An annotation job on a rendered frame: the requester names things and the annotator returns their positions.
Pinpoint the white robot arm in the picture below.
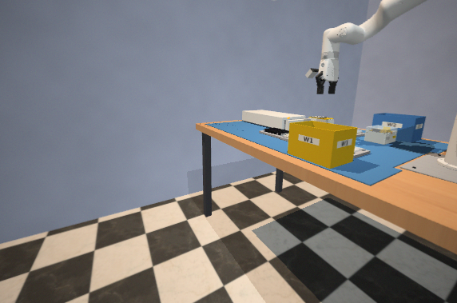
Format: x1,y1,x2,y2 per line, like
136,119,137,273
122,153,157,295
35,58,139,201
321,0,457,171

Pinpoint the blue rectangular mat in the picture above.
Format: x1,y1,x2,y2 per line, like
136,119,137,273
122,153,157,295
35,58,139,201
206,121,448,186

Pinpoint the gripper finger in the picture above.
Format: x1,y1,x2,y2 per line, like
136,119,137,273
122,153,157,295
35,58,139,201
316,71,326,94
328,81,337,94

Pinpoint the blue bin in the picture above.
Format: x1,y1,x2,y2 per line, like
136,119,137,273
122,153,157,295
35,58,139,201
372,113,426,142

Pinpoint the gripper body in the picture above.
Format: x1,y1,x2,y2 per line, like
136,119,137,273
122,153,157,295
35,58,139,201
318,58,339,82

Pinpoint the yellow open-top bin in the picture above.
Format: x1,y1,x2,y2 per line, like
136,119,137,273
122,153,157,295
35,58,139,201
288,121,357,169

